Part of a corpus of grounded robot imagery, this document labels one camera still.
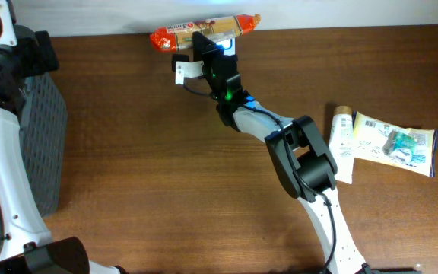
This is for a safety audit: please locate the white barcode scanner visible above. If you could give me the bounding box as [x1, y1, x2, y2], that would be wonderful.
[217, 39, 236, 56]

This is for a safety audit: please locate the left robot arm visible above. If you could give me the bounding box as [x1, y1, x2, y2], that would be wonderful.
[0, 1, 125, 273]

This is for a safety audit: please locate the white cream tube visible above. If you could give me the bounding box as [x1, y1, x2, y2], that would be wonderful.
[328, 106, 354, 184]

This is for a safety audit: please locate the grey plastic mesh basket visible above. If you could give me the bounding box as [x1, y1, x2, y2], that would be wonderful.
[18, 73, 68, 217]

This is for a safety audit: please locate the green tissue pack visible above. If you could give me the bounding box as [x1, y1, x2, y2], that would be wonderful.
[382, 130, 417, 164]

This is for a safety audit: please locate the right black cable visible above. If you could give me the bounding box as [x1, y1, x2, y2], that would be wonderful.
[182, 83, 338, 274]

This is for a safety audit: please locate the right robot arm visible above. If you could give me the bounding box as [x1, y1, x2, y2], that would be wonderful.
[192, 32, 373, 273]

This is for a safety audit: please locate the orange biscuit packet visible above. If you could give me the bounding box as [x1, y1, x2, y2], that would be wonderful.
[150, 14, 262, 53]

